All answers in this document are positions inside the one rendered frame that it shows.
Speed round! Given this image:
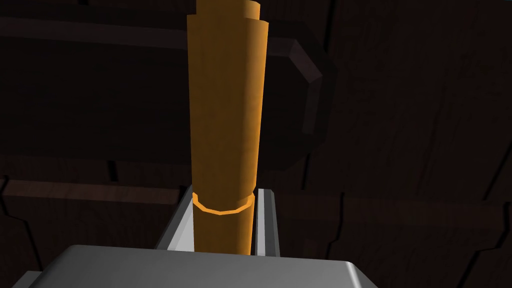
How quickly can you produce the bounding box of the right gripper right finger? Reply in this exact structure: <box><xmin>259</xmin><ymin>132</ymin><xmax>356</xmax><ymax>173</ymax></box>
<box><xmin>251</xmin><ymin>188</ymin><xmax>281</xmax><ymax>257</ymax></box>

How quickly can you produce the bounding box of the orange cylindrical handle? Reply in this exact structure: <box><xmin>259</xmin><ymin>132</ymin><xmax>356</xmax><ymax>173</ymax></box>
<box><xmin>186</xmin><ymin>0</ymin><xmax>270</xmax><ymax>257</ymax></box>

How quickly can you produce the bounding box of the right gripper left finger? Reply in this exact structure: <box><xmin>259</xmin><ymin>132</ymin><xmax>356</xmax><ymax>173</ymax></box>
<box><xmin>155</xmin><ymin>184</ymin><xmax>196</xmax><ymax>253</ymax></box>

